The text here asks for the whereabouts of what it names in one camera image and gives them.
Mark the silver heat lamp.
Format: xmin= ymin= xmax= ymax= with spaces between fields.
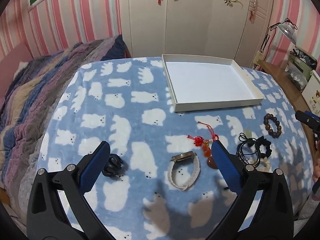
xmin=260 ymin=18 xmax=298 ymax=53

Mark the white shallow tray box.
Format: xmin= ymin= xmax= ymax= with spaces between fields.
xmin=162 ymin=54 xmax=264 ymax=112

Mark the person's right hand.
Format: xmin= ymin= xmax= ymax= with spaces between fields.
xmin=312 ymin=141 xmax=320 ymax=182

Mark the white wardrobe with ornaments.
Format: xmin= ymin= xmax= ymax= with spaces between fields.
xmin=119 ymin=0 xmax=274 ymax=67

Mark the wooden desk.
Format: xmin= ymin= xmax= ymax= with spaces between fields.
xmin=257 ymin=59 xmax=320 ymax=156

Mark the striped purple blue quilt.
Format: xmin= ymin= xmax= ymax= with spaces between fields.
xmin=1 ymin=35 xmax=126 ymax=220

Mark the white bear printed box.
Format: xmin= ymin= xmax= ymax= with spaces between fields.
xmin=302 ymin=70 xmax=320 ymax=116

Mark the black cord bracelet bundle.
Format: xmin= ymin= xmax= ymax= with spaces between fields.
xmin=236 ymin=132 xmax=261 ymax=167

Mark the brown wooden bead bracelet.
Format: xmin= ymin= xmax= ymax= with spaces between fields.
xmin=263 ymin=113 xmax=283 ymax=136

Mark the green storage bag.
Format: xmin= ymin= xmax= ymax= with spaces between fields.
xmin=285 ymin=46 xmax=317 ymax=92

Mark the black scrunchie hair tie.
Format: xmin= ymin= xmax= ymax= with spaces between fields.
xmin=254 ymin=135 xmax=272 ymax=159

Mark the watch with grey band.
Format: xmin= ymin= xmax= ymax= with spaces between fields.
xmin=167 ymin=151 xmax=200 ymax=191

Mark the blue polar bear blanket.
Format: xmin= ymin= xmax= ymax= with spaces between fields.
xmin=37 ymin=58 xmax=313 ymax=239

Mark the wall power socket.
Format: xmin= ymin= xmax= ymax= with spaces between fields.
xmin=253 ymin=50 xmax=264 ymax=68

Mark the black hair claw clip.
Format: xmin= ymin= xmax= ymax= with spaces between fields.
xmin=102 ymin=154 xmax=123 ymax=177

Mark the red knot orange gourd charm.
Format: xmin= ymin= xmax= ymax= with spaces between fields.
xmin=187 ymin=121 xmax=219 ymax=158

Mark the cream flower hair scrunchie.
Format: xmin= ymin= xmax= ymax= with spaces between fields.
xmin=247 ymin=157 xmax=271 ymax=172

